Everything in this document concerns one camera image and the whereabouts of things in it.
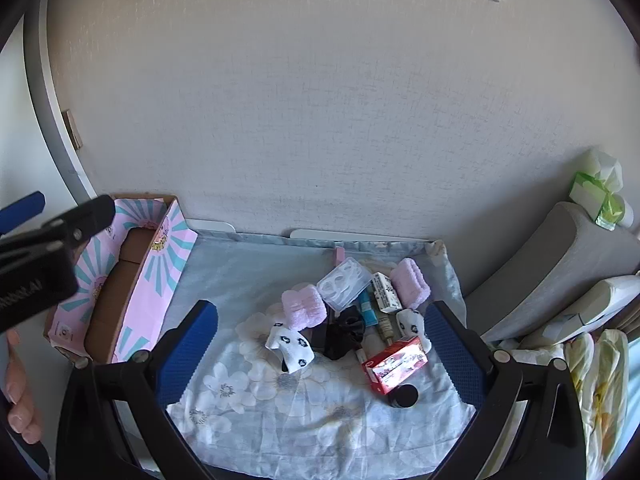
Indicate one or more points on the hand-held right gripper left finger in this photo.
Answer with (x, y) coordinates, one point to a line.
(192, 350)

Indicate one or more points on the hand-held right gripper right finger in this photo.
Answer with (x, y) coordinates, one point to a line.
(456, 355)

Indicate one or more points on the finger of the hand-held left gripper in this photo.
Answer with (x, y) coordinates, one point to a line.
(85, 217)
(22, 210)

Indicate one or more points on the white sock with black spots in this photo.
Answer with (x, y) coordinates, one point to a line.
(290, 347)
(415, 327)

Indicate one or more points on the red box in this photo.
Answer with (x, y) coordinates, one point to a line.
(395, 365)

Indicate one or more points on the black round cap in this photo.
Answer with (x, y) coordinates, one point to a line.
(404, 396)

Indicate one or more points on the pink towel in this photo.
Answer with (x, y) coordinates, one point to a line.
(411, 282)
(305, 307)

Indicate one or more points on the pink striped cardboard box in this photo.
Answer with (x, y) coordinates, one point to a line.
(170, 250)

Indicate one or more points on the white box with black print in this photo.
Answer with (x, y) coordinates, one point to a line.
(387, 292)

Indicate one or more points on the dark red lipstick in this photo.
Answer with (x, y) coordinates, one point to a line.
(360, 353)

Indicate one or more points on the clear plastic case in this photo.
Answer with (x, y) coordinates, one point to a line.
(345, 282)

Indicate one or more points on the white desktop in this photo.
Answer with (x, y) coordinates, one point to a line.
(350, 234)

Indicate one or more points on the person's left hand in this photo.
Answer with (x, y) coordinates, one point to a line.
(20, 400)

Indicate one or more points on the beige slim bottle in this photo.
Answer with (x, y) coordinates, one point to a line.
(385, 330)

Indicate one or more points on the blue tube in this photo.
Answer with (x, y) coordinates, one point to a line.
(365, 302)

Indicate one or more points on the black bow hair clip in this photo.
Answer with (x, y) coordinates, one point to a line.
(345, 332)

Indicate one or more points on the grey pillow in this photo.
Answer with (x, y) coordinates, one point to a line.
(545, 260)

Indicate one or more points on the floral yellow quilt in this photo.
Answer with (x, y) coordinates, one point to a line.
(600, 390)

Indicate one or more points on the white pillow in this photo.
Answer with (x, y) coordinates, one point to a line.
(600, 300)

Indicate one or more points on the green tissue pack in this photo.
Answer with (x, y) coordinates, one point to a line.
(600, 195)

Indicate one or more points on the window frame hinge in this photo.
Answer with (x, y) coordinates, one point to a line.
(72, 130)

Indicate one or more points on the grey window frame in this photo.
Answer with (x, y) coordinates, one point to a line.
(50, 110)

